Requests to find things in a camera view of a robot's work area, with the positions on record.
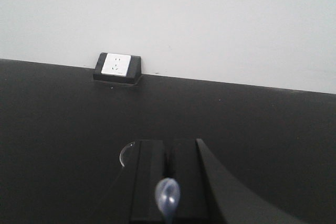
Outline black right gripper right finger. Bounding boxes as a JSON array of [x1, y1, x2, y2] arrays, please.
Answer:
[[169, 138, 303, 223]]

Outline clear plastic pipette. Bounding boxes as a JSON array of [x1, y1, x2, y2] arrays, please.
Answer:
[[155, 178, 181, 223]]

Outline clear glass beaker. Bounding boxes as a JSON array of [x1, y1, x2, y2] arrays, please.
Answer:
[[119, 141, 135, 167]]

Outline white socket in black housing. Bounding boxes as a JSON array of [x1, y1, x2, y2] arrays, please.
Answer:
[[93, 52, 142, 85]]

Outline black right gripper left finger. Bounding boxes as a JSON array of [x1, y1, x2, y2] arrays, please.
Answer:
[[130, 140, 165, 221]]

